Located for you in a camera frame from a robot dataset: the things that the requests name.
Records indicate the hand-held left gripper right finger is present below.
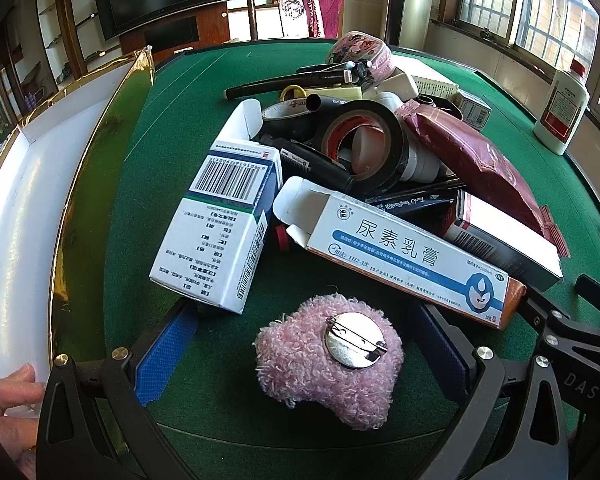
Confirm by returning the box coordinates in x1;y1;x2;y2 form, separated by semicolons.
419;304;577;480

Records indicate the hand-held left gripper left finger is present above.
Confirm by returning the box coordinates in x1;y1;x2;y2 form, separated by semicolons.
36;299;199;480

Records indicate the pink plush brooch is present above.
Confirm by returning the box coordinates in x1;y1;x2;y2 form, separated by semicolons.
252;287;406;432

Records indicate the white blue ointment box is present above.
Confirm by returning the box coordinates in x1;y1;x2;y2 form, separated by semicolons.
272;176;528;331

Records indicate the gold-rimmed white cardboard box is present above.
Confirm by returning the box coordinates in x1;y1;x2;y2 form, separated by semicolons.
0;47;156;411

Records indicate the black marker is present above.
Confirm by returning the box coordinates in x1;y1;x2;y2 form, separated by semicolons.
259;132;357;193

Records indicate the white red dark box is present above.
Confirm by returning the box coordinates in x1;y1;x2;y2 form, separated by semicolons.
442;189;564;292

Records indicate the blue white medicine box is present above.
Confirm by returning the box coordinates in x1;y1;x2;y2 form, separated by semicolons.
149;99;284;315

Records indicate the maroon snack packet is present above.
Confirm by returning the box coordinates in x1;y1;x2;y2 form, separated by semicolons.
394;100;572;261

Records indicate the white bottle red label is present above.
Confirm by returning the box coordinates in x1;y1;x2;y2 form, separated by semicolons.
532;56;591;156

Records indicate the small white barcode box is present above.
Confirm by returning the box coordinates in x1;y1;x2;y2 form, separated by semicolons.
455;91;493;131

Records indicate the black tape roll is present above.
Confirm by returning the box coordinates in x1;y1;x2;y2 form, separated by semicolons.
312;100;411;196

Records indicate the beige medicine box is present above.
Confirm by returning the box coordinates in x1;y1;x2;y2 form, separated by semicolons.
392;54;458;102

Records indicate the cream plastic case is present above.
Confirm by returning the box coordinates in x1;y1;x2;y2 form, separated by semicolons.
325;72;421;107

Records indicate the black tube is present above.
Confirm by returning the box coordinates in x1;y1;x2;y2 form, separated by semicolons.
306;93;353;114

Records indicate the long black pen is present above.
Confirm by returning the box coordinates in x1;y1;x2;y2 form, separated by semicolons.
224;62;353;102

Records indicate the barred window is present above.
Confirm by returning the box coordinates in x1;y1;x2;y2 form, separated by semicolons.
450;0;600;111

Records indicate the pink cartoon pencil case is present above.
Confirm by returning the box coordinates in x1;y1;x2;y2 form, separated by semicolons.
326;31;396;81

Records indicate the brown wooden tv cabinet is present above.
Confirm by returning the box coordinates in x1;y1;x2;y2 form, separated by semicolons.
117;0;231;56

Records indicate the maroon cloth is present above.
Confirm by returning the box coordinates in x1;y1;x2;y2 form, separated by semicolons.
301;0;344;39

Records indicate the wooden chair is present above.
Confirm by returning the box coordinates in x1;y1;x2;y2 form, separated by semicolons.
234;0;346;42

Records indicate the wooden wall shelf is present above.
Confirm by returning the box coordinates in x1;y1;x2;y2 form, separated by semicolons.
0;0;101;126

